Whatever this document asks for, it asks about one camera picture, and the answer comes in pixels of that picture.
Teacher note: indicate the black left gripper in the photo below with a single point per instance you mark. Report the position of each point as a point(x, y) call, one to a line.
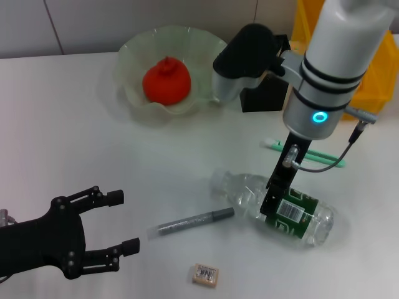
point(46, 243)

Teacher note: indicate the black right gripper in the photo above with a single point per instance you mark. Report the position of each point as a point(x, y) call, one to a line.
point(288, 174)

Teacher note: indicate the clear water bottle green label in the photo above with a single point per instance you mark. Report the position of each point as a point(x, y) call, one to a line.
point(243, 190)

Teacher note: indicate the silver glitter marker pen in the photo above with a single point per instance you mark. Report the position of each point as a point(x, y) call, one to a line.
point(187, 221)

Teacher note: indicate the mint green utility knife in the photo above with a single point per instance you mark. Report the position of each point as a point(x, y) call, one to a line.
point(321, 155)

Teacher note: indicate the beige eraser with barcode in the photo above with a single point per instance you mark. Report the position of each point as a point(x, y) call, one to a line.
point(204, 273)

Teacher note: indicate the black mesh pen holder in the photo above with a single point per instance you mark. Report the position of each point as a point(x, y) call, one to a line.
point(265, 96)

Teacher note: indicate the green glass fruit bowl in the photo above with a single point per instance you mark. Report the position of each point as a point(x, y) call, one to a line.
point(193, 46)

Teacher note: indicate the yellow plastic bin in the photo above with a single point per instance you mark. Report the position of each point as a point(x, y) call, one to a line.
point(371, 90)

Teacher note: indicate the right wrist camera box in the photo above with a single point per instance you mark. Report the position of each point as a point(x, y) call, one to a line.
point(246, 59)

